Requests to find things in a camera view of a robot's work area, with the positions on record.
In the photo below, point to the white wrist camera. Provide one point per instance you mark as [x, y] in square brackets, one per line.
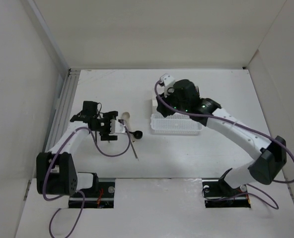
[167, 81]
[117, 127]

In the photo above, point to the silver metal chopstick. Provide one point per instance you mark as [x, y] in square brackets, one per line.
[130, 139]

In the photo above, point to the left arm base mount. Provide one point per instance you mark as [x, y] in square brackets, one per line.
[101, 195]

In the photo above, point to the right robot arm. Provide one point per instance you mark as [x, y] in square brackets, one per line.
[268, 155]

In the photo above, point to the aluminium rail frame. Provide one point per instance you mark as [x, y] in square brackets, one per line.
[61, 108]

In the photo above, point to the white mesh tray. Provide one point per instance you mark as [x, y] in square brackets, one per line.
[176, 124]

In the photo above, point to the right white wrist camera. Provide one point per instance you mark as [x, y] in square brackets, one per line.
[167, 81]

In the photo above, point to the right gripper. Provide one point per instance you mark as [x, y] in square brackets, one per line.
[163, 108]

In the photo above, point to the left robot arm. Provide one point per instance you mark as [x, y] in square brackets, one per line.
[55, 170]

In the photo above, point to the white perforated box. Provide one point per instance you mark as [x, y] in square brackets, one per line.
[154, 105]

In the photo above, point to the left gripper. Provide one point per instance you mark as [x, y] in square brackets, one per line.
[106, 135]

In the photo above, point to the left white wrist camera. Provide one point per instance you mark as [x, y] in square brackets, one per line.
[117, 127]

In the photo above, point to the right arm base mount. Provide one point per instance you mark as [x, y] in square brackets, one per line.
[219, 195]

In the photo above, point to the black spoon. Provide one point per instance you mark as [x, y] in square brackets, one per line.
[136, 134]

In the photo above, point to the beige spoon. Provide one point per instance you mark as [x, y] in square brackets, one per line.
[126, 118]

